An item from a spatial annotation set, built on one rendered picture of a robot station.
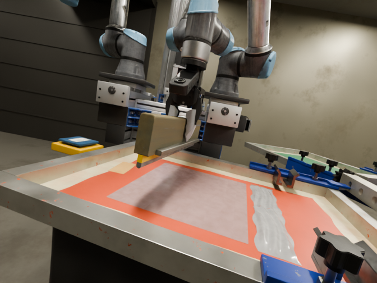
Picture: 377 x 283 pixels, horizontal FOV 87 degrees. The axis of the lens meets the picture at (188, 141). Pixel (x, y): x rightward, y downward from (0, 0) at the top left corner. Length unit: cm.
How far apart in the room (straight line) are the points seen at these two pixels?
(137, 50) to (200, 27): 59
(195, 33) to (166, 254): 47
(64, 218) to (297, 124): 413
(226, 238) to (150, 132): 23
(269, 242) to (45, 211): 39
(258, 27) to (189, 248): 84
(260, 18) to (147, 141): 72
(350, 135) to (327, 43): 171
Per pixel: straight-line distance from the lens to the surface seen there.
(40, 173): 53
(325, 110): 450
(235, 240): 42
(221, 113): 87
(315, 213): 68
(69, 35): 471
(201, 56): 55
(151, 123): 35
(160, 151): 38
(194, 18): 57
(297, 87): 427
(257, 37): 96
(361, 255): 29
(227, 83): 102
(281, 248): 44
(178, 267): 31
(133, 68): 107
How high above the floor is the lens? 117
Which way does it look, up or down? 10 degrees down
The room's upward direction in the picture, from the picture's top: 11 degrees clockwise
